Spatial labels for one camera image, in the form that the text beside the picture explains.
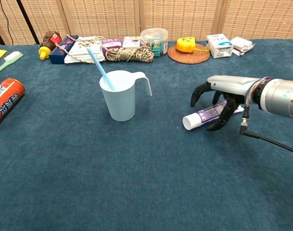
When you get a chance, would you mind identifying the round woven rattan coaster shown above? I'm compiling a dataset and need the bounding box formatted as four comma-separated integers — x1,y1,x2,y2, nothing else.
167,44,211,64

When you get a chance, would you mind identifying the black tripod stand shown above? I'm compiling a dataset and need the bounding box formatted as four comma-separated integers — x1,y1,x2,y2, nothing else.
16,0,40,45

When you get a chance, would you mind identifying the orange soda can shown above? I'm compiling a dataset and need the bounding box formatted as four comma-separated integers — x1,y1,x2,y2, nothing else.
0,78,26,128

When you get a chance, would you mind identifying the light blue toothbrush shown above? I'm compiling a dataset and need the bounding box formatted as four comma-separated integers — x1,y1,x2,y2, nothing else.
86,47,116,91

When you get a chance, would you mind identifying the purple white toothpaste tube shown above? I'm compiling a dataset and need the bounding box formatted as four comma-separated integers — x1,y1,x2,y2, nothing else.
182,100,245,131

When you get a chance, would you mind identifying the yellow tape measure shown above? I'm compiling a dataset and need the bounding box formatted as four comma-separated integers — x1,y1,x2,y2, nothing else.
176,36,210,53

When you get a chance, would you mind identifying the mint green scrub brush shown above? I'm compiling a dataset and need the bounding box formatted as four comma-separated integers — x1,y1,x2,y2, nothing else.
0,51,24,78

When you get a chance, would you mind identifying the small white purple carton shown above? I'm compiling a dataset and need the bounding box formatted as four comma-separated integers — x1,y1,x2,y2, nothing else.
122,36,141,49

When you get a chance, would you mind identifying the red white twisted cord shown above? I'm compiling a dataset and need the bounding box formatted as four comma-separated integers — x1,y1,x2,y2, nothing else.
57,34,106,64

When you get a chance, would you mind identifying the white tissue packet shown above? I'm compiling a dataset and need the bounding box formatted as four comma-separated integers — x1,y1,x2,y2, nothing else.
230,36,256,56

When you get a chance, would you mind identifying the bamboo folding screen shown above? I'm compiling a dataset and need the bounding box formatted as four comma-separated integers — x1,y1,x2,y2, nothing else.
0,0,293,46

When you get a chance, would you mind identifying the navy blue flat box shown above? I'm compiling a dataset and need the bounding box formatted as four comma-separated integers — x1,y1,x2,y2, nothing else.
49,35,79,65

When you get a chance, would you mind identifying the brown syrup bottle yellow cap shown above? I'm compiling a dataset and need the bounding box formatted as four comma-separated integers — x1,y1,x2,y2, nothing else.
39,31,62,60

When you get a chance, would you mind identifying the clear jar of binder clips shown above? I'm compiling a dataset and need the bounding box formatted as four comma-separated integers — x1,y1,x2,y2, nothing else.
140,27,170,55

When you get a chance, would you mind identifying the white printed snack bag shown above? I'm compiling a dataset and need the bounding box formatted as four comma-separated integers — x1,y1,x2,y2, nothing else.
64,36,106,64

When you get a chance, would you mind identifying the thin black background cable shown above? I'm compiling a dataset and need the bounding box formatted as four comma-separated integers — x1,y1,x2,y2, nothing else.
0,0,14,45

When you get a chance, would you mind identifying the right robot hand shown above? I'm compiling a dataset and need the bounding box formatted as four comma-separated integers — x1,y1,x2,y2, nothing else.
190,75,263,132

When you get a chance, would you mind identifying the coiled beige rope bundle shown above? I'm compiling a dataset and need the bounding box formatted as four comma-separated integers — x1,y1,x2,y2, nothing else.
105,45,155,63

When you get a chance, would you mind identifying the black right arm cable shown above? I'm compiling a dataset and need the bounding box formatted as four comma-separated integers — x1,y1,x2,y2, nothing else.
239,104,293,156

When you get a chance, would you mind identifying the small purple box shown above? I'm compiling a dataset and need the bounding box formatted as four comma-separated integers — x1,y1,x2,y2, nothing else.
101,38,123,58

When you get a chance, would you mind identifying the pale blue cup with handle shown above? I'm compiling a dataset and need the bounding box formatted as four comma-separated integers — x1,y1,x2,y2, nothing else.
99,70,153,122

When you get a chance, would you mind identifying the white blue milk carton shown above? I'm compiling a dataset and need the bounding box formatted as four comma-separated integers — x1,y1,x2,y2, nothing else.
205,33,234,59

